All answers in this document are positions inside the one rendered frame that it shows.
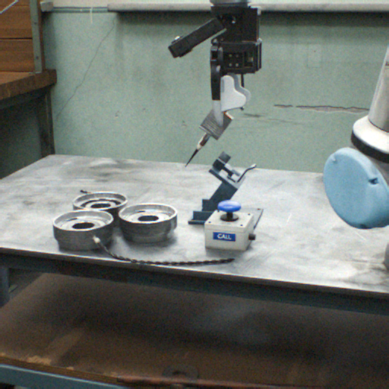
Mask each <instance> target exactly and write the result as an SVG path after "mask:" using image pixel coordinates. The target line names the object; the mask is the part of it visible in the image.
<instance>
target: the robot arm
mask: <svg viewBox="0 0 389 389"><path fill-rule="evenodd" d="M209 2H210V3H211V4H213V5H211V6H210V12H211V13H213V14H220V15H218V16H216V17H215V18H212V19H211V20H209V22H207V23H206V24H204V25H203V26H201V27H199V28H197V29H195V30H193V31H192V32H190V33H189V34H187V35H186V36H185V35H182V36H177V37H176V38H175V40H174V41H173V42H171V44H172V45H170V46H169V47H168V49H169V51H170V52H171V54H172V56H173V58H174V59H176V58H178V56H179V58H182V56H184V55H188V54H189V53H190V52H191V51H192V50H193V48H194V47H196V46H198V45H200V44H201V43H203V42H204V41H206V40H207V39H208V38H210V37H211V36H213V35H215V34H217V33H219V32H220V31H221V30H223V29H225V28H226V31H224V32H222V33H221V34H219V35H218V36H215V37H214V38H212V39H211V41H210V43H211V45H212V46H211V47H210V91H211V99H212V105H213V110H214V115H215V118H216V120H217V122H218V124H219V126H223V112H225V111H227V112H226V113H228V112H229V110H233V109H238V108H242V107H243V106H245V104H246V102H248V101H249V100H250V99H251V93H250V92H249V91H248V90H247V89H245V88H243V87H241V86H240V85H239V76H238V75H237V74H242V75H247V74H255V71H258V70H259V68H262V54H261V40H260V39H259V14H261V7H252V6H251V5H249V4H250V3H251V2H252V0H209ZM233 16H234V17H235V18H236V22H235V23H234V19H235V18H234V17H233ZM323 183H324V191H326V195H327V197H328V198H329V202H330V205H331V206H332V208H333V210H334V212H335V213H336V214H337V216H338V217H339V218H340V219H341V220H342V221H344V222H345V223H347V224H348V225H350V226H352V227H354V228H357V229H373V228H383V227H386V226H388V225H389V46H388V50H387V55H386V57H384V62H383V65H382V69H381V73H380V76H379V79H378V84H377V87H376V90H375V95H374V97H373V101H372V105H371V108H370V111H369V114H368V115H367V116H366V117H364V118H363V119H360V120H358V121H357V122H356V123H355V124H354V126H353V130H352V134H351V137H350V140H349V144H348V147H344V148H340V149H339V150H337V151H336V153H334V154H332V155H331V156H330V157H329V159H328V160H327V162H326V165H324V172H323Z"/></svg>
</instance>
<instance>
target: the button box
mask: <svg viewBox="0 0 389 389"><path fill-rule="evenodd" d="M255 239H256V235H255V234H254V214H253V213H240V212H233V217H231V218H228V217H226V212H224V211H221V210H216V211H215V212H214V213H212V214H211V216H210V218H209V219H208V220H207V222H206V223H205V224H204V242H205V248H211V249H219V250H226V251H240V252H245V251H246V249H247V247H248V245H249V243H250V242H251V240H255Z"/></svg>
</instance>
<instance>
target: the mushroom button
mask: <svg viewBox="0 0 389 389"><path fill-rule="evenodd" d="M218 209H219V210H221V211H224V212H226V217H228V218H231V217H233V212H236V211H238V210H240V209H241V204H240V203H239V202H237V201H222V202H220V203H219V205H218Z"/></svg>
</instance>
